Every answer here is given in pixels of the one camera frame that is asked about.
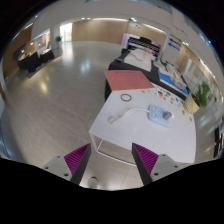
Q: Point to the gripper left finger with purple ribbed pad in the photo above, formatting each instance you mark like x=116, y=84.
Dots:
x=72, y=166

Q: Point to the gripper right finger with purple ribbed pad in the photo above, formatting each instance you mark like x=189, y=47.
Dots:
x=152, y=166

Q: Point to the grey charger plug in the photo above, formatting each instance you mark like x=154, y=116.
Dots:
x=167, y=115

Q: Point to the white shoe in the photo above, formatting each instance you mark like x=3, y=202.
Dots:
x=93, y=183

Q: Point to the white table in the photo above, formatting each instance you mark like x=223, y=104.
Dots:
x=123, y=120

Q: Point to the white power strip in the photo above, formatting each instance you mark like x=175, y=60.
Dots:
x=156, y=116

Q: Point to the blue mat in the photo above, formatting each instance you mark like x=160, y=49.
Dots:
x=173, y=83

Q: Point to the green potted plant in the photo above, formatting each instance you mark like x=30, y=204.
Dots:
x=201, y=94

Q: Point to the black table with items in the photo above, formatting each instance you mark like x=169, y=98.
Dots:
x=141, y=60

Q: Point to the black draped tables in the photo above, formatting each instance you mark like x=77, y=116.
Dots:
x=32, y=62

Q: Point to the purple striped display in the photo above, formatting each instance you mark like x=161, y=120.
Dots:
x=130, y=41

